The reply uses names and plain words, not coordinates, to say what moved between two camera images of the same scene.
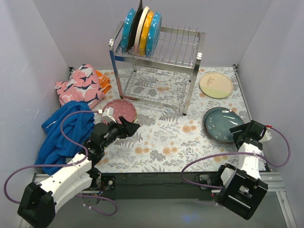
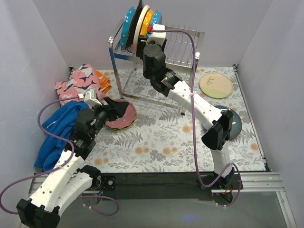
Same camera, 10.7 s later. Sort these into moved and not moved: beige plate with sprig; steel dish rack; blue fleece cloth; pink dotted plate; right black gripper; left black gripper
Moved: right black gripper; left black gripper
Not moved: steel dish rack; pink dotted plate; blue fleece cloth; beige plate with sprig
